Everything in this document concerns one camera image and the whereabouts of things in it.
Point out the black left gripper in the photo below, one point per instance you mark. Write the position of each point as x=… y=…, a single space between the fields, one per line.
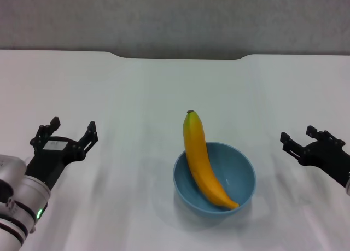
x=52 y=158

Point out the yellow banana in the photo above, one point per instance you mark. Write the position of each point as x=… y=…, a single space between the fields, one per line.
x=195 y=152

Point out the blue bowl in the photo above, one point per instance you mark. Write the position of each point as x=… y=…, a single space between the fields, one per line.
x=235 y=166

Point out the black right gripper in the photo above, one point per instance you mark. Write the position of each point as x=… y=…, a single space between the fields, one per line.
x=325 y=158

